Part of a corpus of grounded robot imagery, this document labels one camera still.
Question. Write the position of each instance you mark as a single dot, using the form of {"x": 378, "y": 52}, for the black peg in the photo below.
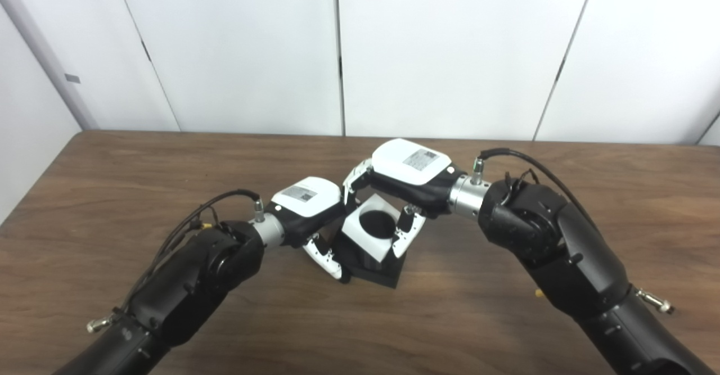
{"x": 377, "y": 276}

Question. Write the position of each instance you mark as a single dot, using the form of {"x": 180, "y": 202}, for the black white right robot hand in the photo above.
{"x": 410, "y": 167}

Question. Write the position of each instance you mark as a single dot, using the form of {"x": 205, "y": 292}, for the small gray wall tag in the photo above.
{"x": 72, "y": 78}

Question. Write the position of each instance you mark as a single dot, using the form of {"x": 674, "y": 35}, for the white square piece with hole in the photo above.
{"x": 354, "y": 229}

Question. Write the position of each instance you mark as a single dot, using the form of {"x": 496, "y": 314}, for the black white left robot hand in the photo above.
{"x": 309, "y": 200}

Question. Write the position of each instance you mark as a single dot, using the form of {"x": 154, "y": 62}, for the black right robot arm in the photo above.
{"x": 562, "y": 251}

